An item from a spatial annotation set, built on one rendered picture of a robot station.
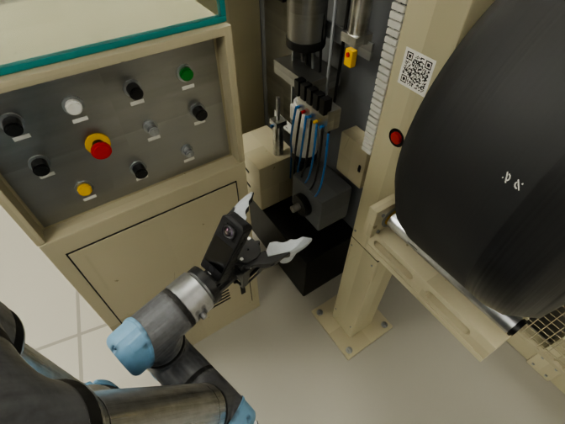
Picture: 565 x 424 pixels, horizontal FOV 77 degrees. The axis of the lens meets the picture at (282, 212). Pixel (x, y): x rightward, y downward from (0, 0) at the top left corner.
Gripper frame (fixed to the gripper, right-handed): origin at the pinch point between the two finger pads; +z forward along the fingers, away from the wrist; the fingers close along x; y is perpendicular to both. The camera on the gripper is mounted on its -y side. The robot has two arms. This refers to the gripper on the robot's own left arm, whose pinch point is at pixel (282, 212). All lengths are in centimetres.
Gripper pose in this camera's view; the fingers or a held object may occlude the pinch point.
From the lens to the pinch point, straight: 66.6
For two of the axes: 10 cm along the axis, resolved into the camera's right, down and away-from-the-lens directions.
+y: -1.0, 5.9, 8.0
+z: 6.6, -5.6, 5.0
